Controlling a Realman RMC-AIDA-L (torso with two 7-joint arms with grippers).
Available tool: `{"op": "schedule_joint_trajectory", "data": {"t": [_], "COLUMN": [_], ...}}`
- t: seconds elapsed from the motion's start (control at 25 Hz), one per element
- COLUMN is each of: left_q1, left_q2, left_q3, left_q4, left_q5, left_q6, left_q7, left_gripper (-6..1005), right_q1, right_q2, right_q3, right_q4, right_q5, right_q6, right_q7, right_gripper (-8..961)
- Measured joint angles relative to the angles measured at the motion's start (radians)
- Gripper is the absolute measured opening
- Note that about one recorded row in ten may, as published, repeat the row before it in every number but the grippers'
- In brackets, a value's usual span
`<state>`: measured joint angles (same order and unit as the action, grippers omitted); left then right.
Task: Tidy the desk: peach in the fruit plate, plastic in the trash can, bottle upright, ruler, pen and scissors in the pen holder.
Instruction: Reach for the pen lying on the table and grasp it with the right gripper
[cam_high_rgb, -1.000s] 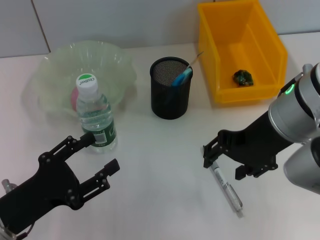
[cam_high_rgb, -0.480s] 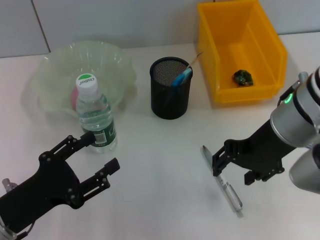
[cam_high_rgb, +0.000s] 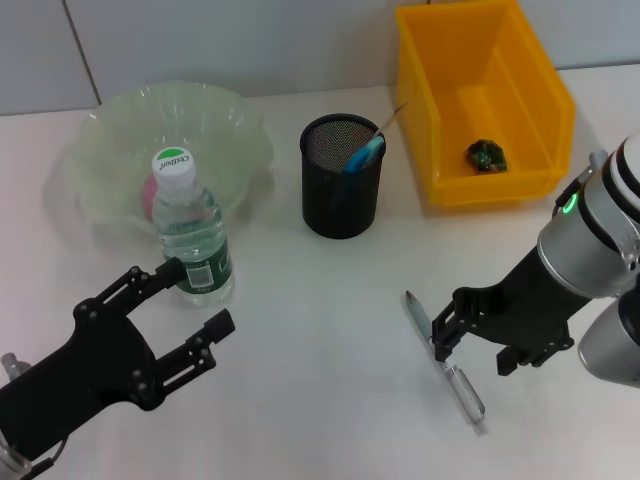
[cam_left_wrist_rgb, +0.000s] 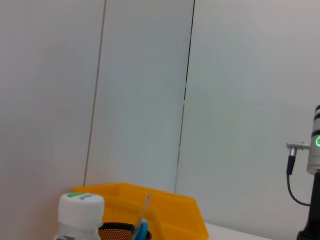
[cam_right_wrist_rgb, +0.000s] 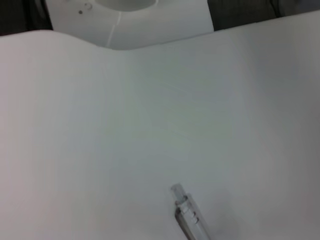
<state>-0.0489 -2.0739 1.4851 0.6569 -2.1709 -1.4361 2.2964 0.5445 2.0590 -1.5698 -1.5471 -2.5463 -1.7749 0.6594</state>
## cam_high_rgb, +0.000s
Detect pink peach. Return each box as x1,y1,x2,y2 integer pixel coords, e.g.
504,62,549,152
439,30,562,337
141,172,161,222

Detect clear silver ballpoint pen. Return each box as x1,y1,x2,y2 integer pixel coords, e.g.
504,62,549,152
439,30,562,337
404,289,487,436

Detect green plastic wrapper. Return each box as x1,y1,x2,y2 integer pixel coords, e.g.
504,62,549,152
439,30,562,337
464,138,509,175

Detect clear water bottle green label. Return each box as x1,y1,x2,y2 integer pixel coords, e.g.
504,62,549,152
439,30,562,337
151,147,236,307

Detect clear plastic ruler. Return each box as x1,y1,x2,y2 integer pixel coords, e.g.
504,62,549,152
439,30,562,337
372,102,409,139

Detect left gripper cable with plug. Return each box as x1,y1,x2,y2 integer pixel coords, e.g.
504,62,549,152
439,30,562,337
0,352,69,469

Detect translucent green wavy fruit plate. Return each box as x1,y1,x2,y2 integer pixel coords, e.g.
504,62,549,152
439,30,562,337
44,79,275,236

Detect right gripper cable with plug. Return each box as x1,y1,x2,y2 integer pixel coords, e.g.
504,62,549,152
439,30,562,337
553,149,610,217

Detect blue and teal scissors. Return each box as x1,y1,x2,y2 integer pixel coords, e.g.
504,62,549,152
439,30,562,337
327,133,386,214

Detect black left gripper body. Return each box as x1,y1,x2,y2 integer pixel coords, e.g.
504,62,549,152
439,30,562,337
0,298,162,451

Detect yellow plastic storage bin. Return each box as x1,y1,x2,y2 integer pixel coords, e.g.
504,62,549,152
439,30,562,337
393,0,576,209

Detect black mesh pen holder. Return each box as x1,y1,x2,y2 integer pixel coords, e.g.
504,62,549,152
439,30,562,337
298,113,388,240

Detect gripper cable with plug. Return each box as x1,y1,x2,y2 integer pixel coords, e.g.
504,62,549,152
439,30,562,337
0,352,69,469
553,149,610,217

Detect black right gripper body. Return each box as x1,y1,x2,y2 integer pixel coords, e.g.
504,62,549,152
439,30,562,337
451,249,594,369

